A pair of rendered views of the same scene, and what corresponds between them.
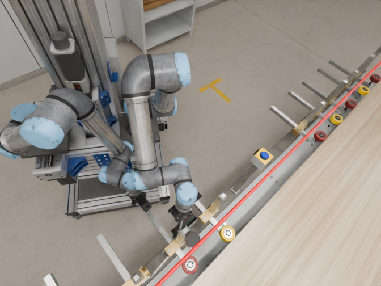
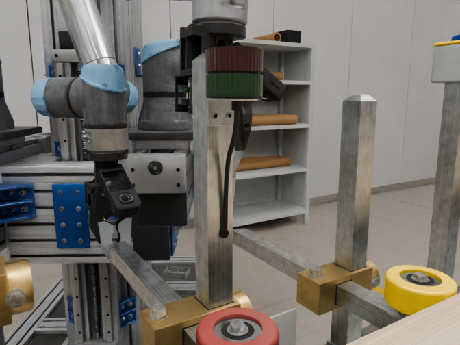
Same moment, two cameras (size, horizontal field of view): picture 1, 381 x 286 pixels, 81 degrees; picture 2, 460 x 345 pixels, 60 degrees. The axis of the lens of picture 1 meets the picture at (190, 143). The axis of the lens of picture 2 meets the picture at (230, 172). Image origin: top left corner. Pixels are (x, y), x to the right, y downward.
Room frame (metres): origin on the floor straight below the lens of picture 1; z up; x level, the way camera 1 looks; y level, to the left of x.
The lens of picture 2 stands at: (-0.26, -0.24, 1.13)
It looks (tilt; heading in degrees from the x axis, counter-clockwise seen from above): 11 degrees down; 21
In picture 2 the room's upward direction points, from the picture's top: straight up
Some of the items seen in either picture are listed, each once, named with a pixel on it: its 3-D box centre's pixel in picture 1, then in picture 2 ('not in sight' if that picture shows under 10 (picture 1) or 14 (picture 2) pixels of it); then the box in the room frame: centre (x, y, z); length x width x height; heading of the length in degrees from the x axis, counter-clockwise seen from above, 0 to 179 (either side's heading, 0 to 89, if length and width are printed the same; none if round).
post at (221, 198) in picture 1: (214, 208); (350, 248); (0.37, -0.21, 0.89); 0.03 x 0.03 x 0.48; 52
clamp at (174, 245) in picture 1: (177, 244); (199, 323); (0.15, -0.04, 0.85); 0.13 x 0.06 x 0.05; 142
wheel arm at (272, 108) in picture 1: (292, 124); not in sight; (1.16, -0.75, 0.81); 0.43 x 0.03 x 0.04; 52
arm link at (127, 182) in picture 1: (131, 182); (103, 96); (0.34, 0.23, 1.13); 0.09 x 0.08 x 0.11; 85
